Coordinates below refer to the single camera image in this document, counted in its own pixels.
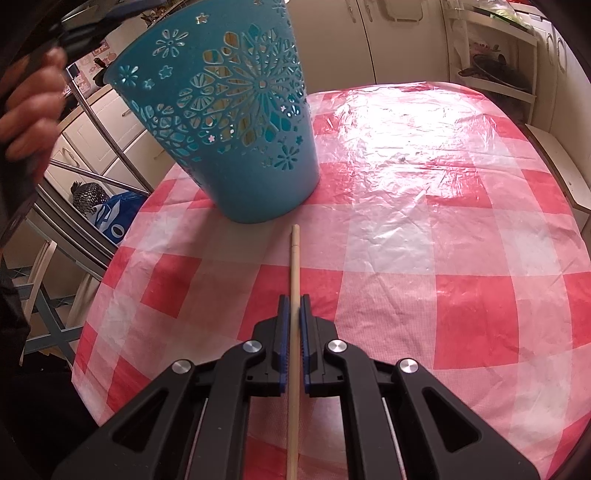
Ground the teal perforated plastic basket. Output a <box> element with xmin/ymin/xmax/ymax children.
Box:
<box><xmin>105</xmin><ymin>1</ymin><xmax>320</xmax><ymax>223</ymax></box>

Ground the white rolling kitchen cart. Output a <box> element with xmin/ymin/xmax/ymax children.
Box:
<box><xmin>441</xmin><ymin>1</ymin><xmax>538</xmax><ymax>123</ymax></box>

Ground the red white checkered tablecloth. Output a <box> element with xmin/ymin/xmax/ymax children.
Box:
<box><xmin>73</xmin><ymin>83</ymin><xmax>590</xmax><ymax>478</ymax></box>

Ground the person's left hand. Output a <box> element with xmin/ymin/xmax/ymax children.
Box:
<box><xmin>1</xmin><ymin>47</ymin><xmax>67</xmax><ymax>182</ymax></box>

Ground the blue white plastic bag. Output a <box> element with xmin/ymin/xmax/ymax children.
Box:
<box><xmin>87</xmin><ymin>192</ymin><xmax>147</xmax><ymax>245</ymax></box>

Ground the white bag holder on cabinet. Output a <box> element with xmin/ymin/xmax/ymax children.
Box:
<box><xmin>381</xmin><ymin>0</ymin><xmax>424</xmax><ymax>23</ymax></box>

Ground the broom with metal handle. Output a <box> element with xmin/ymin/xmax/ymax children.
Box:
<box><xmin>49</xmin><ymin>159</ymin><xmax>151</xmax><ymax>196</ymax></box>

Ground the wooden chopstick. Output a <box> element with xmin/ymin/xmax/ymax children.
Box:
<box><xmin>286</xmin><ymin>224</ymin><xmax>301</xmax><ymax>480</ymax></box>

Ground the small white wooden stool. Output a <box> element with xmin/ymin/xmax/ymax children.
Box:
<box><xmin>525</xmin><ymin>124</ymin><xmax>590</xmax><ymax>214</ymax></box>

